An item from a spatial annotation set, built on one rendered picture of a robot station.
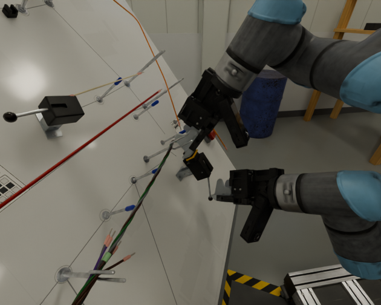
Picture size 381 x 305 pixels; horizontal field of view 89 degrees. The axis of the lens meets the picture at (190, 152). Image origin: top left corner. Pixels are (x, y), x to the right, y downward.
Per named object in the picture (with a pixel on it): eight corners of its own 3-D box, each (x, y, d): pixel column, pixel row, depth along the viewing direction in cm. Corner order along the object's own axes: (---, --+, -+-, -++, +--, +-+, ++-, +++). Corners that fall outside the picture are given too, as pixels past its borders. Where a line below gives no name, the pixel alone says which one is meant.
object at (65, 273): (74, 271, 28) (130, 272, 21) (64, 285, 27) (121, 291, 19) (63, 264, 28) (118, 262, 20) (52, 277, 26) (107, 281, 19)
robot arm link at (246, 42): (322, 16, 28) (282, -20, 25) (268, 81, 35) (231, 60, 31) (297, 5, 33) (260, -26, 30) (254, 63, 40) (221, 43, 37)
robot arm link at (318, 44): (333, 102, 34) (292, 77, 30) (294, 85, 43) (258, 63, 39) (371, 59, 31) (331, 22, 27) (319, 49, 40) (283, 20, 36)
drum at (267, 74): (262, 121, 332) (275, 67, 282) (279, 137, 288) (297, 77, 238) (231, 123, 325) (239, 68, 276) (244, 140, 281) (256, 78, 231)
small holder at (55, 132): (-13, 117, 27) (-1, 91, 23) (57, 111, 34) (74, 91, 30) (3, 147, 27) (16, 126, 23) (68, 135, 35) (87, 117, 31)
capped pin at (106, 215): (100, 214, 34) (128, 206, 29) (106, 209, 35) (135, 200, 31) (104, 221, 34) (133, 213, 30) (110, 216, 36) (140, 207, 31)
